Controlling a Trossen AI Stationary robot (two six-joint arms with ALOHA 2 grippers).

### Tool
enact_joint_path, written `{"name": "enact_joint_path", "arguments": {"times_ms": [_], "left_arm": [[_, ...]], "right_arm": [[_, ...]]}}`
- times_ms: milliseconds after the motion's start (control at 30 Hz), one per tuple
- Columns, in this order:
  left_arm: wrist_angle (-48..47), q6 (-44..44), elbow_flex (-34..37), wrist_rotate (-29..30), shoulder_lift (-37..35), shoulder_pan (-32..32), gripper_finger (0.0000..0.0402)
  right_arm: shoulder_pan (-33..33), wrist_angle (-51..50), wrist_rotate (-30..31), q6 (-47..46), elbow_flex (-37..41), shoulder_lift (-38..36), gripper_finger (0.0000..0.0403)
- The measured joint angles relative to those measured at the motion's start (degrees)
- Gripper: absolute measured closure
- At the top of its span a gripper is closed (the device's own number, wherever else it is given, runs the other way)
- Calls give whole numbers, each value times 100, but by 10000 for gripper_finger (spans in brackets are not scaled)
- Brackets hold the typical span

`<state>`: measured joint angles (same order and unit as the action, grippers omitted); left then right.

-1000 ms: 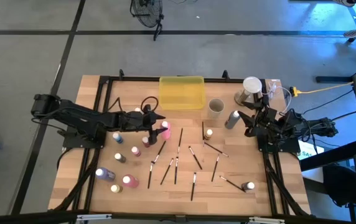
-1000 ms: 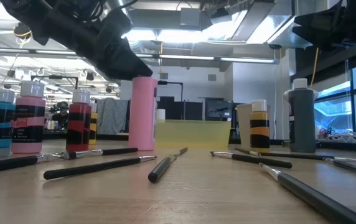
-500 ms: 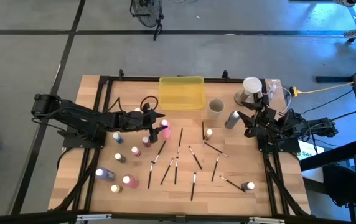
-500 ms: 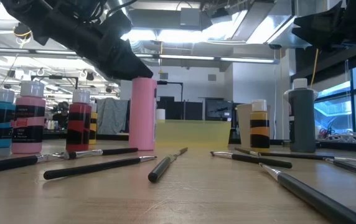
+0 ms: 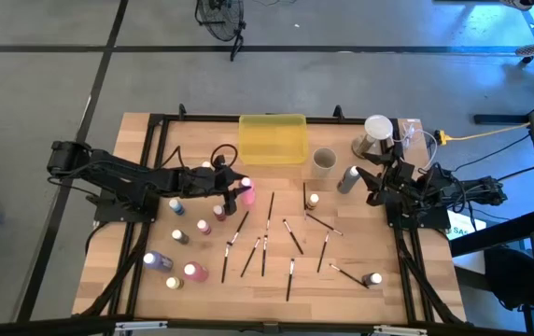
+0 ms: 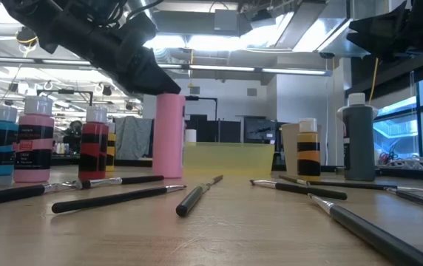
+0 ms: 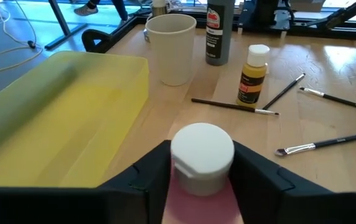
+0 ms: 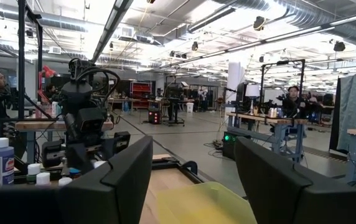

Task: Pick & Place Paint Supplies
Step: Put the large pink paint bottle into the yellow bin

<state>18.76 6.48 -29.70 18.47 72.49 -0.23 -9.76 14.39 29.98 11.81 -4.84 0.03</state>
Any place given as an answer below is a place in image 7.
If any yellow translucent plastic bin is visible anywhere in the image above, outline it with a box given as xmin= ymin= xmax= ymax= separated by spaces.
xmin=0 ymin=50 xmax=150 ymax=189

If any white cable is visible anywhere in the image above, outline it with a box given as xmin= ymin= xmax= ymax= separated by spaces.
xmin=0 ymin=0 xmax=44 ymax=75

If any person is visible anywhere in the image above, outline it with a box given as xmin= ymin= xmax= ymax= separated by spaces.
xmin=73 ymin=0 xmax=131 ymax=22

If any black metal stand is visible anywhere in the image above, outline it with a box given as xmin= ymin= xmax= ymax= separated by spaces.
xmin=44 ymin=0 xmax=88 ymax=50

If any black paintbrush long silver ferrule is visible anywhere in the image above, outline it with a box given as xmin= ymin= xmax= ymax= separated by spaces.
xmin=299 ymin=86 xmax=356 ymax=114

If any angled flat bristle paintbrush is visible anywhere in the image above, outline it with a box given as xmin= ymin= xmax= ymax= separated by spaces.
xmin=274 ymin=133 xmax=356 ymax=157

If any thin brown handle paintbrush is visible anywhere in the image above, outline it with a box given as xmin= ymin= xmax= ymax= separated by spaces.
xmin=191 ymin=98 xmax=281 ymax=116

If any thin black liner paintbrush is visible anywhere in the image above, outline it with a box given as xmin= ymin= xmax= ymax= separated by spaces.
xmin=262 ymin=73 xmax=306 ymax=111

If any small ochre paint bottle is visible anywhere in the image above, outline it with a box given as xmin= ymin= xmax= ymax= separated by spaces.
xmin=236 ymin=44 xmax=271 ymax=109

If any beige plastic cup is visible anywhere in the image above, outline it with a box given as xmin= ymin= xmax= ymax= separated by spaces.
xmin=143 ymin=13 xmax=197 ymax=87

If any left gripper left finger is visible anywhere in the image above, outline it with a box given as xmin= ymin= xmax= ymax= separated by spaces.
xmin=0 ymin=139 xmax=172 ymax=224

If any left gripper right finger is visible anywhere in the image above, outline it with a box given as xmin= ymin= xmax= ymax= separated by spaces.
xmin=230 ymin=140 xmax=356 ymax=224

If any large grey paint bottle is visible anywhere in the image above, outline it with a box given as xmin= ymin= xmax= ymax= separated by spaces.
xmin=205 ymin=0 xmax=237 ymax=66

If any large pink paint bottle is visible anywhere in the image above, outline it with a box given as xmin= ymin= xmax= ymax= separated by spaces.
xmin=161 ymin=122 xmax=244 ymax=224

